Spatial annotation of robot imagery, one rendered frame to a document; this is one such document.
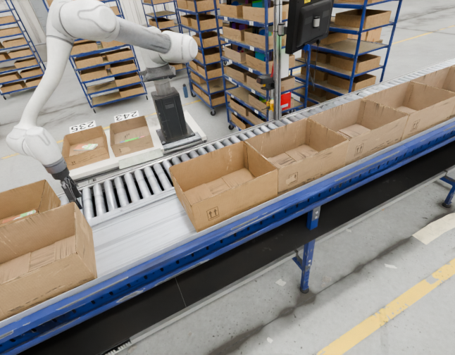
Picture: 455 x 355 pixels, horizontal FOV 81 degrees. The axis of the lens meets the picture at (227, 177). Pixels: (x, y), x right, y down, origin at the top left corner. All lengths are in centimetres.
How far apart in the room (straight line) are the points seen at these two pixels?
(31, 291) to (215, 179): 84
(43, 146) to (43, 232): 36
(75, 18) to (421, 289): 234
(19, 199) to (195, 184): 101
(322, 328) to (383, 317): 37
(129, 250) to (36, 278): 31
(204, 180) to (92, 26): 79
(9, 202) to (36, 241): 56
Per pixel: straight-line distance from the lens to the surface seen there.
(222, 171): 135
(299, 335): 185
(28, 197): 186
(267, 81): 204
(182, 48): 173
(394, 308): 206
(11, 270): 139
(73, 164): 210
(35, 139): 139
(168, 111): 198
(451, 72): 242
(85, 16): 132
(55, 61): 145
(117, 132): 239
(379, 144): 155
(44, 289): 114
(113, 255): 119
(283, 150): 151
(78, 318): 118
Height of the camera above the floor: 172
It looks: 38 degrees down
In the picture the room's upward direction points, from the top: 8 degrees counter-clockwise
